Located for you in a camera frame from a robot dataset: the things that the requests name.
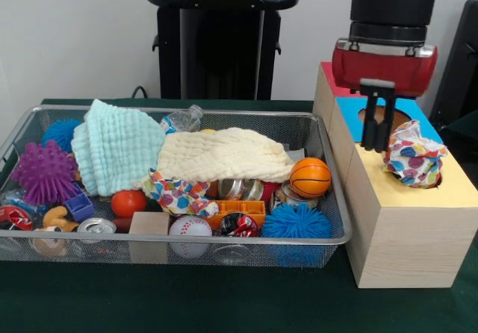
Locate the orange toy basketball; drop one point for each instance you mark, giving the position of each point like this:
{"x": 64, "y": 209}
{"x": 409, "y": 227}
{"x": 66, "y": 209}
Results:
{"x": 310, "y": 178}

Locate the blue fuzzy ball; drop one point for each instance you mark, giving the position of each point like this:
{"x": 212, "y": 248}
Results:
{"x": 59, "y": 133}
{"x": 297, "y": 223}

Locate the plain wooden block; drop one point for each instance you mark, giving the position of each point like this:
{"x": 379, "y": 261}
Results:
{"x": 149, "y": 223}

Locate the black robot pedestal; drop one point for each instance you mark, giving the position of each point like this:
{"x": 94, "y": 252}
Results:
{"x": 224, "y": 49}

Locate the dark green tablecloth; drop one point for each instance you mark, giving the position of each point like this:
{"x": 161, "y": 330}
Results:
{"x": 224, "y": 303}

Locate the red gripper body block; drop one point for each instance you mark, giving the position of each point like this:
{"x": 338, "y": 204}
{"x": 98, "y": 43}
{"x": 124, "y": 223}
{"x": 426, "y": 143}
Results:
{"x": 373, "y": 68}

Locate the polka-dot paper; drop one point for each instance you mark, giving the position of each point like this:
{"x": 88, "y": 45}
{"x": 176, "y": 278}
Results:
{"x": 175, "y": 195}
{"x": 414, "y": 161}

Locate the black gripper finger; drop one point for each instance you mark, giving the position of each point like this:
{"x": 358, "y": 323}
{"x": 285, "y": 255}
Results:
{"x": 369, "y": 131}
{"x": 386, "y": 131}

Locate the wooden three-hole sorting box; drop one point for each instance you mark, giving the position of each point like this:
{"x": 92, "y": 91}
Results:
{"x": 403, "y": 243}

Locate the cream cloth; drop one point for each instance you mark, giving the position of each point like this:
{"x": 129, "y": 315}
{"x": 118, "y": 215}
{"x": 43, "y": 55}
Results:
{"x": 224, "y": 154}

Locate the orange-red ball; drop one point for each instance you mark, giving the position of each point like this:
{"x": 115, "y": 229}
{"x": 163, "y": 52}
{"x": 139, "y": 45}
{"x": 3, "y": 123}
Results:
{"x": 128, "y": 203}

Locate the silver mesh bin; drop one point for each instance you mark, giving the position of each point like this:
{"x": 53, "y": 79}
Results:
{"x": 93, "y": 256}

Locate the purple spiky ball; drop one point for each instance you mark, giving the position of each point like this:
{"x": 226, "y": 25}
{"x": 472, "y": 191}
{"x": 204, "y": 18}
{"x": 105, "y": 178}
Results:
{"x": 45, "y": 172}

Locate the white toy baseball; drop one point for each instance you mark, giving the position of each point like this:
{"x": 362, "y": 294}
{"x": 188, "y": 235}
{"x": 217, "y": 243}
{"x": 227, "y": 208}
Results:
{"x": 190, "y": 226}

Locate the mint green cloth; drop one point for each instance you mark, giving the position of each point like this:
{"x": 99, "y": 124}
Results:
{"x": 112, "y": 142}

